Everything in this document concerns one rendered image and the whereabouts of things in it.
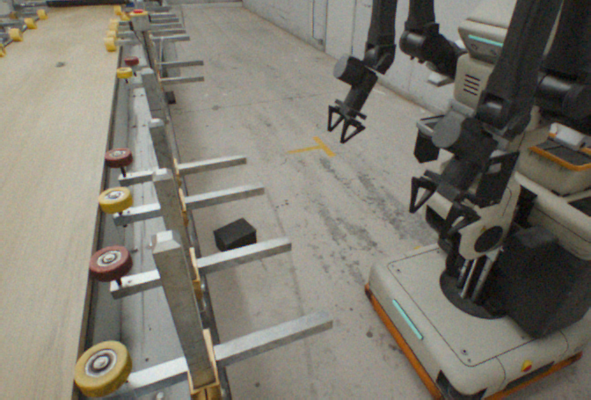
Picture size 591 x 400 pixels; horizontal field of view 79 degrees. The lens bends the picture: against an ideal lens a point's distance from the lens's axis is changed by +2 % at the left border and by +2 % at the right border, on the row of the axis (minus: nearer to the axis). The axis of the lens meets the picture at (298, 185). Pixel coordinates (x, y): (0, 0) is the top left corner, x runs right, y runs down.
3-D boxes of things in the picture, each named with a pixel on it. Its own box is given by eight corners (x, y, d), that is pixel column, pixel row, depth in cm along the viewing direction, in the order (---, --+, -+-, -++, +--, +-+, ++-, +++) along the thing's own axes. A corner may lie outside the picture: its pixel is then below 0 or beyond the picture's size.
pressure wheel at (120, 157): (125, 190, 118) (115, 160, 111) (108, 184, 121) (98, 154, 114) (144, 178, 124) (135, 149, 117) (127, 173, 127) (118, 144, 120)
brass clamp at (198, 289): (199, 260, 93) (195, 246, 90) (207, 300, 83) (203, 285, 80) (174, 266, 91) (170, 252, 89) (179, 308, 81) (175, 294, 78)
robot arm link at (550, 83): (606, 91, 68) (579, 83, 72) (591, 63, 62) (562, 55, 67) (570, 131, 71) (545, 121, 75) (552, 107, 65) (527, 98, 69)
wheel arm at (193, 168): (244, 162, 137) (244, 152, 134) (246, 166, 134) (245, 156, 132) (121, 184, 124) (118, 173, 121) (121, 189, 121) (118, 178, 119)
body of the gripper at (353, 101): (346, 114, 99) (360, 90, 96) (332, 104, 107) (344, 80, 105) (364, 122, 102) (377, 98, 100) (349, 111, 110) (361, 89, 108)
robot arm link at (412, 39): (450, 43, 102) (438, 40, 106) (432, 22, 96) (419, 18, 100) (429, 71, 104) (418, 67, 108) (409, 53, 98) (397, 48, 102)
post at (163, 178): (206, 319, 95) (170, 165, 69) (207, 330, 93) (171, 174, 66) (193, 323, 94) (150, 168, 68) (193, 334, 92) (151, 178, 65)
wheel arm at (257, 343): (325, 318, 78) (326, 306, 76) (332, 331, 75) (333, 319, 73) (109, 393, 65) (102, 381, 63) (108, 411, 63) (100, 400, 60)
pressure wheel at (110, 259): (111, 311, 79) (94, 276, 72) (99, 290, 84) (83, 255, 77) (147, 292, 83) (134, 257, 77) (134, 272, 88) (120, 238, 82)
